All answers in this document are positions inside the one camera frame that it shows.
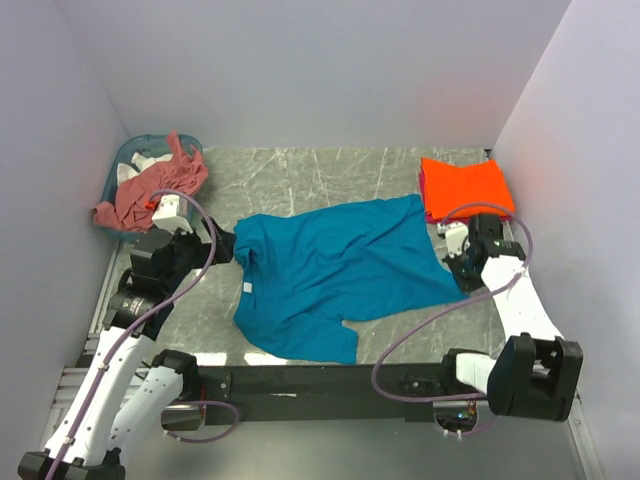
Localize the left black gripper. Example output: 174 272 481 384
163 215 235 292

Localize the teal blue t shirt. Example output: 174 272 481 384
234 194 465 364

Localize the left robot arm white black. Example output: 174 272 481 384
17 216 235 479

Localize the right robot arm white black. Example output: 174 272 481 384
437 213 583 422

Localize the salmon pink t shirt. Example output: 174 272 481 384
93 130 209 233

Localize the folded orange t shirt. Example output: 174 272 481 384
420 157 516 220

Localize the teal plastic basket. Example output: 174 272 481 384
100 134 203 243

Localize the white garment in basket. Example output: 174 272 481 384
116 153 172 186

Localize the black base beam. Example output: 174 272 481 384
199 363 474 423

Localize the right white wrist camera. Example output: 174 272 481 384
436 221 469 258

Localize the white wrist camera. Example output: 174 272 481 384
436 221 469 258
151 194 193 234

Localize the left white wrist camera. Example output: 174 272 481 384
151 194 193 234

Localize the aluminium frame rail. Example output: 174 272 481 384
52 367 89 409

